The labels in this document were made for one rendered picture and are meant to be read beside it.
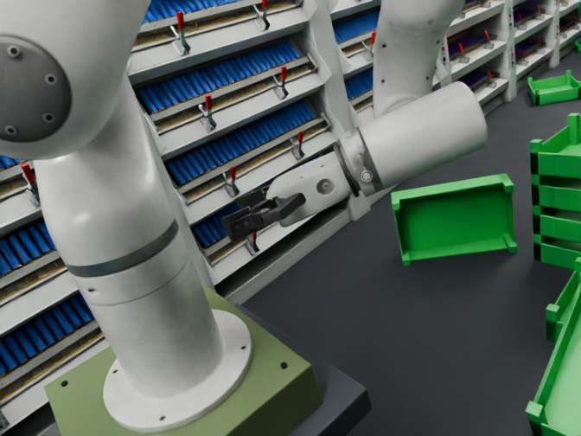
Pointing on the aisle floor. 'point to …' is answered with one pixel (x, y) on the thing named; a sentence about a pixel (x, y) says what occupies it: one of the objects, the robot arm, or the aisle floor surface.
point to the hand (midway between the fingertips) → (240, 215)
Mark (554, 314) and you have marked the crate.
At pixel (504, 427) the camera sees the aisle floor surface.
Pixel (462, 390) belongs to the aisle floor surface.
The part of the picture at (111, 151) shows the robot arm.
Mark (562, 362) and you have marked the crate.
